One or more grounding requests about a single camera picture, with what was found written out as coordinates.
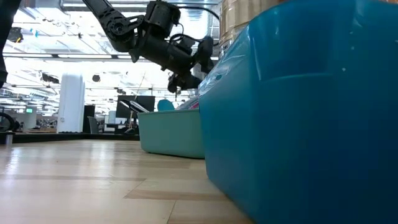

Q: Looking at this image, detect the red yellow ramen packet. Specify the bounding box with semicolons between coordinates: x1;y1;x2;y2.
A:
178;96;200;111

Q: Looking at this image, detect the silver metal spoon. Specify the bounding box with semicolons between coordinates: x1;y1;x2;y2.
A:
128;100;151;114

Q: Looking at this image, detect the dark background screen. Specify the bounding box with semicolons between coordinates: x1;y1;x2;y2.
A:
115;95;156;119

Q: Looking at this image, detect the teal plastic bin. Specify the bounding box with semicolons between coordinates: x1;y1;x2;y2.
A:
137;108;205;160

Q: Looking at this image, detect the grey background chair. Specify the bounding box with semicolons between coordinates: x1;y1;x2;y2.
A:
87;115;101;135

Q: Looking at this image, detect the dark background cabinet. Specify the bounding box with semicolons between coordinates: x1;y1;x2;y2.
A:
81;105;96;134

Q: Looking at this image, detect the long ceiling light fixture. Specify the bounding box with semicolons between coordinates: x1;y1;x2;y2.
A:
2;53;219;62

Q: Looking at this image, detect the white cylinder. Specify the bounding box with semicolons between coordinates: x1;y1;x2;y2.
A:
57;73;86;134

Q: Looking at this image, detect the blue plastic bin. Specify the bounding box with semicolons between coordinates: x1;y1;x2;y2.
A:
198;0;398;224

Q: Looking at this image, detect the black ceiling lamp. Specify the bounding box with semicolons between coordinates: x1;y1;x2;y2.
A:
7;26;24;44

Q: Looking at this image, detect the black round wheel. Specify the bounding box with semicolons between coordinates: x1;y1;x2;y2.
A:
0;111;17;133

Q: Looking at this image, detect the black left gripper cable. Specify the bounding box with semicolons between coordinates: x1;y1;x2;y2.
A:
169;4;220;44

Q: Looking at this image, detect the black aluminium table frame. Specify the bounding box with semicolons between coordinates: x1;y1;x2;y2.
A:
0;131;141;144

